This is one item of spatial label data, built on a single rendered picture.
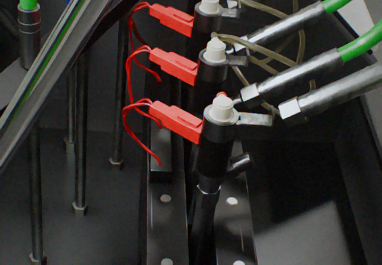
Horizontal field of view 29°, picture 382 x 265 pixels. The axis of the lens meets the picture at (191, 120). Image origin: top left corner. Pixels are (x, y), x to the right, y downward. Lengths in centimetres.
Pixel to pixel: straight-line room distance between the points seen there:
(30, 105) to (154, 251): 50
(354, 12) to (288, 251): 35
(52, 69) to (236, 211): 55
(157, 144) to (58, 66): 58
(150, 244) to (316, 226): 31
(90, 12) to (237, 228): 55
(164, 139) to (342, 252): 28
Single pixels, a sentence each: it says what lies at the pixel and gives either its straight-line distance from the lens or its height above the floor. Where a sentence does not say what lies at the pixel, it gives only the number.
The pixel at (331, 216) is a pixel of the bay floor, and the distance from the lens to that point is 95.
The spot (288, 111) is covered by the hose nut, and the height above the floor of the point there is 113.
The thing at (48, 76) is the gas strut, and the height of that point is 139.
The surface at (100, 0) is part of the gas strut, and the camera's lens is 16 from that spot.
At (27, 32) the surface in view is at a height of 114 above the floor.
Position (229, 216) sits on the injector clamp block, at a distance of 71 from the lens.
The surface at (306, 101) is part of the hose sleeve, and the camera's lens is 59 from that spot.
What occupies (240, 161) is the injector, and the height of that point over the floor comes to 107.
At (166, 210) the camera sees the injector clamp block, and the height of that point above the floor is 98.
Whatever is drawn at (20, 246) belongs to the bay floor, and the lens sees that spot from 87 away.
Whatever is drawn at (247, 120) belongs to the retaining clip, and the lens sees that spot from 60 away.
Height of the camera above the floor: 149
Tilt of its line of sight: 39 degrees down
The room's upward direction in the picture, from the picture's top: 8 degrees clockwise
